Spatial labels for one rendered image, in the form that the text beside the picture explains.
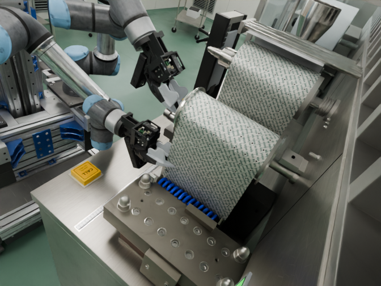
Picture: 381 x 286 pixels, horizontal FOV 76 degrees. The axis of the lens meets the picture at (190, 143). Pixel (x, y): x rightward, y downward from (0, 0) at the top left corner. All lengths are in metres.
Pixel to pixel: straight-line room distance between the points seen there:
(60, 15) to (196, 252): 0.70
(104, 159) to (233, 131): 0.56
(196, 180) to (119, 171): 0.35
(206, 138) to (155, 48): 0.26
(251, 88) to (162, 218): 0.46
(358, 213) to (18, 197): 1.70
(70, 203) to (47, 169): 1.04
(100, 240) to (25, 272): 1.02
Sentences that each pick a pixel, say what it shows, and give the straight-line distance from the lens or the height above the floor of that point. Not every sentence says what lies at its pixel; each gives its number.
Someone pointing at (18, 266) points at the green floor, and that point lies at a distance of 1.81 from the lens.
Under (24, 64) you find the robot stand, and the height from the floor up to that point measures 0.97.
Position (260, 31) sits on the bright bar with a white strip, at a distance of 0.80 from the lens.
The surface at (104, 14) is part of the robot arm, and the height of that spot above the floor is 1.39.
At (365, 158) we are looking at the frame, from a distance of 0.40.
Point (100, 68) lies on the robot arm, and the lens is 1.37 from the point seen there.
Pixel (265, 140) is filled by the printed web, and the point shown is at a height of 1.31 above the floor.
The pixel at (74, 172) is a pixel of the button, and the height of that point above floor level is 0.92.
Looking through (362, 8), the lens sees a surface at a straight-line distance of 1.49.
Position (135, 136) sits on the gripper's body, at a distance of 0.72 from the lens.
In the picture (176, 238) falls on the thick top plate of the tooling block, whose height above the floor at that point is 1.03.
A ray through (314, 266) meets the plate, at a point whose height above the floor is 1.43.
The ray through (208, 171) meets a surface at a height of 1.16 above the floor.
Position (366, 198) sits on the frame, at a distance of 0.30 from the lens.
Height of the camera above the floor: 1.62
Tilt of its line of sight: 40 degrees down
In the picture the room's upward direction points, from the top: 19 degrees clockwise
